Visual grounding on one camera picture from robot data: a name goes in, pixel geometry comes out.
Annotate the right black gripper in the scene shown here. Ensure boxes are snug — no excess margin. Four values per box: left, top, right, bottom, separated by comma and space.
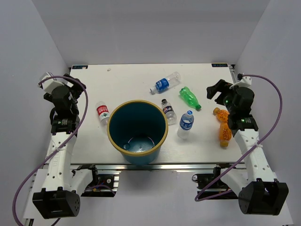
206, 80, 237, 114

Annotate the red label water bottle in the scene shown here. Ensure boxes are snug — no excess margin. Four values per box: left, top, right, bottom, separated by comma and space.
95, 101, 110, 126

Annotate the green plastic bottle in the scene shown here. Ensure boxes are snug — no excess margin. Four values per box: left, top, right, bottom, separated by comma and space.
179, 86, 201, 111

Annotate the small pepsi label bottle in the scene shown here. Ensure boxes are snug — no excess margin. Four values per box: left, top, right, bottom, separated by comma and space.
161, 99, 177, 125

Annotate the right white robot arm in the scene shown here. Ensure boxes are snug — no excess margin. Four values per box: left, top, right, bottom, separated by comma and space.
206, 77, 289, 216

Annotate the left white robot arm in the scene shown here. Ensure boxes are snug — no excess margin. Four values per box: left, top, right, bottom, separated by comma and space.
32, 73, 99, 219

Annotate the teal bin with yellow rim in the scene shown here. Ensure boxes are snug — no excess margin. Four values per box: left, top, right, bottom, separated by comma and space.
107, 100, 169, 165

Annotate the left blue table sticker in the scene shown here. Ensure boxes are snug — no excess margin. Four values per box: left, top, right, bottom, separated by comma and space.
71, 65, 88, 70

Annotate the blue table sticker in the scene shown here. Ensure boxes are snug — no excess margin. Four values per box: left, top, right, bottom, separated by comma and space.
211, 63, 228, 67
71, 65, 88, 70

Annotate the right blue table sticker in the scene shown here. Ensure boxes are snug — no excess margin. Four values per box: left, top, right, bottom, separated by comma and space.
211, 63, 228, 67

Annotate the orange plastic bottle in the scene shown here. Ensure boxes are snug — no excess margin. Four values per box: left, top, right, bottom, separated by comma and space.
213, 107, 232, 148

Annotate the blue label bottle upright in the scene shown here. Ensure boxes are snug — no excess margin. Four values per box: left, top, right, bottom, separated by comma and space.
177, 110, 194, 139

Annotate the blue label bottle lying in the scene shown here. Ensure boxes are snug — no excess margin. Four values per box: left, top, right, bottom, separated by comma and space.
150, 72, 181, 94

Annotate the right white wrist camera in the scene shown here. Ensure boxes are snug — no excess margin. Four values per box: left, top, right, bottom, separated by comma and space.
230, 73, 252, 89

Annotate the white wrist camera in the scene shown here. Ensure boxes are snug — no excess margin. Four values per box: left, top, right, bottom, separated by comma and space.
38, 72, 64, 94
230, 73, 252, 89

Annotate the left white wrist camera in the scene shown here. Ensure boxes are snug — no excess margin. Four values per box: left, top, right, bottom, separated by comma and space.
38, 72, 64, 94

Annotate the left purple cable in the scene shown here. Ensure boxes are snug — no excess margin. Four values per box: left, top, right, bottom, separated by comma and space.
12, 75, 116, 226

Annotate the purple cable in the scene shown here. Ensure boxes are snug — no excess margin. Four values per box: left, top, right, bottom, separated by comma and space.
194, 74, 283, 202
12, 75, 116, 226

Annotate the aluminium table frame rail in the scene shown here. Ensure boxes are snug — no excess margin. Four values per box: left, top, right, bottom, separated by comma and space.
70, 163, 247, 171

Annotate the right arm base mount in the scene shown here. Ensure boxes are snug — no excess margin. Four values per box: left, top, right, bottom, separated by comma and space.
192, 166, 239, 200

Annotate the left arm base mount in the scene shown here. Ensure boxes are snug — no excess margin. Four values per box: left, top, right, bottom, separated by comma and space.
71, 164, 117, 197

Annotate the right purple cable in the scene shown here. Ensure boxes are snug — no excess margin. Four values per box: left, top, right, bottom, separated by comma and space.
194, 74, 283, 202

